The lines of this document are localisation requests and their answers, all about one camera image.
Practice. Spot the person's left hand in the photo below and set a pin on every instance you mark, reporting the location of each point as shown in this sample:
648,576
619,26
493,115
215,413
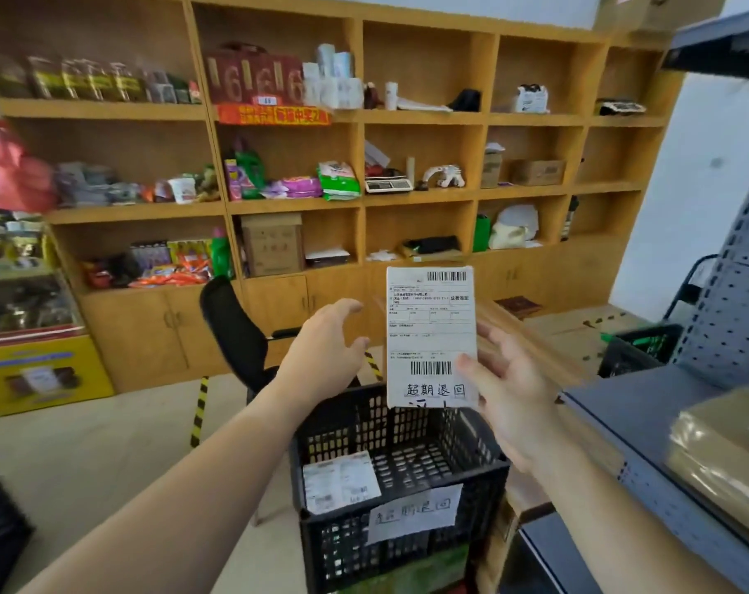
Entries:
321,358

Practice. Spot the person's right hand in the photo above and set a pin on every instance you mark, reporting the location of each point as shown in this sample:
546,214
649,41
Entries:
523,408

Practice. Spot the grey metal pegboard shelf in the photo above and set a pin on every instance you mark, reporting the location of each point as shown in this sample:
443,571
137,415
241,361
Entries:
634,414

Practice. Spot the small white box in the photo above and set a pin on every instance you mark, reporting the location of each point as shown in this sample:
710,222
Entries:
340,482
430,327

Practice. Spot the black plastic basket green lid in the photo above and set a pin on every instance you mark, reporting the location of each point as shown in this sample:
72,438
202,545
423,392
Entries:
634,355

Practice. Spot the brown labelled parcel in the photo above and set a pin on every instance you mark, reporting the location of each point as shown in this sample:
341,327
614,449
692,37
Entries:
721,451

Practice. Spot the person's left forearm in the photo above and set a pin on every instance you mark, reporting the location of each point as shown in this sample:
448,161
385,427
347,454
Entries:
182,501

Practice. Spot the person's right forearm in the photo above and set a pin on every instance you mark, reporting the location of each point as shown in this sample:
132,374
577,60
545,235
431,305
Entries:
616,538

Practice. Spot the wooden desk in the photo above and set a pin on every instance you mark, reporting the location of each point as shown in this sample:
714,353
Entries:
535,340

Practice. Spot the black mesh office chair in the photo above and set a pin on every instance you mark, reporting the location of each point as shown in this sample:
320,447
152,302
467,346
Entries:
232,327

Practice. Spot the flattened cardboard sheets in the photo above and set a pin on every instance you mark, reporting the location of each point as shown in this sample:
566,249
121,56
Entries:
585,330

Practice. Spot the dark brown flat case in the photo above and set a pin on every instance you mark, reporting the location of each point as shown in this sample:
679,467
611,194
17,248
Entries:
520,307

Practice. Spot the white crumpled paper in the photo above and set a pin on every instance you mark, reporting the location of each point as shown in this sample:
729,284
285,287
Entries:
382,256

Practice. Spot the upright cardboard carton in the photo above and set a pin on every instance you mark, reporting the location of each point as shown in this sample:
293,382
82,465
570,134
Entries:
274,247

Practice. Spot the green bottle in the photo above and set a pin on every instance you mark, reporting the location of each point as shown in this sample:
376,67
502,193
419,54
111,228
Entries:
221,256

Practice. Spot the handwritten white paper label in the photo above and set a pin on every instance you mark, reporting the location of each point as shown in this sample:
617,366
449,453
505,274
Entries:
414,513

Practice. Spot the black yellow bundle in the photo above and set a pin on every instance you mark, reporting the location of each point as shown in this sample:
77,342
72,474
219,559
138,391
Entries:
433,246

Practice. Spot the purple packets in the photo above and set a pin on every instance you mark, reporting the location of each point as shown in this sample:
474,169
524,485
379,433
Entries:
297,187

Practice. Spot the pile of red snack packets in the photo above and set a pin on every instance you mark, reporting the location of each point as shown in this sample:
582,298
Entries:
170,269

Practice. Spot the green white bag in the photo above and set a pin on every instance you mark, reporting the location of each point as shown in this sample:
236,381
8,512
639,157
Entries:
339,181

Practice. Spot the white cloth bag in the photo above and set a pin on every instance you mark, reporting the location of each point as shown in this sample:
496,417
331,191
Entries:
513,228

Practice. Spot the white electronic scale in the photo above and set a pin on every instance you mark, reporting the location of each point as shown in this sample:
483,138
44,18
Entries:
388,184

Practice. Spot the green red printed carton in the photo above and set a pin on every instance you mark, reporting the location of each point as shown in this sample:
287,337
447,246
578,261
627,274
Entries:
436,575

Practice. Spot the black bottle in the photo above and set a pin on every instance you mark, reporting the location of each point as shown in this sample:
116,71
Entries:
569,219

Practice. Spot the pink packet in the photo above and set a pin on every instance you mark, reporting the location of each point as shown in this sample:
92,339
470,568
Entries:
232,179

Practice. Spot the tall green packet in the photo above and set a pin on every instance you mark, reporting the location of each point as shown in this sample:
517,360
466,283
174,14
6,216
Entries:
250,170

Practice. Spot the white figurine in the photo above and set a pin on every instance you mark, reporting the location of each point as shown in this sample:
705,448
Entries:
445,176

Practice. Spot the small flat cardboard carton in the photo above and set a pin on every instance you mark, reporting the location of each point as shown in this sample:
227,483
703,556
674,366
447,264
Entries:
538,173

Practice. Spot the tall brown carton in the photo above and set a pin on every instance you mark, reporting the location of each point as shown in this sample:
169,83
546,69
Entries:
492,170

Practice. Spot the red yellow banner strip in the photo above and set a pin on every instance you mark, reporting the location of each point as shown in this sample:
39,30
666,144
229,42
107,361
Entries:
272,114

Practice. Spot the white cylinder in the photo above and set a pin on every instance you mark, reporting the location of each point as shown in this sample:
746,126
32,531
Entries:
391,95

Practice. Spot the stack of white paper rolls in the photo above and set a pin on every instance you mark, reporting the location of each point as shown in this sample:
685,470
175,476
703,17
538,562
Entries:
334,86

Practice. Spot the yellow display stand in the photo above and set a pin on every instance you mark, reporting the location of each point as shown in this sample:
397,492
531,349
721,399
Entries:
40,377

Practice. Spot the red gold gift carton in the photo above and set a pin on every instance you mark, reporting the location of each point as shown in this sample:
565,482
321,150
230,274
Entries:
250,77

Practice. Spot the black cloth item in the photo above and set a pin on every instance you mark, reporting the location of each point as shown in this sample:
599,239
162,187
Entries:
467,101

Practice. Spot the white crumpled item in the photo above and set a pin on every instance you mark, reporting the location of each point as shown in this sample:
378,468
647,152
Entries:
531,98

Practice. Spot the flat dark packet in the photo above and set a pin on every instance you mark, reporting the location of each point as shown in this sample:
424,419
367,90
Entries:
622,107

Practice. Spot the row of dark packaged jars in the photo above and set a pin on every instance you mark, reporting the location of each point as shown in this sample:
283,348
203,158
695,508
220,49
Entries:
83,80

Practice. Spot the large printed cardboard carton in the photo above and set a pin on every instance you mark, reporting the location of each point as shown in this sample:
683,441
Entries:
653,9

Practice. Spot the wooden wall cabinet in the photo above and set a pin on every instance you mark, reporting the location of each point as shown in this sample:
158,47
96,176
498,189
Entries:
275,303

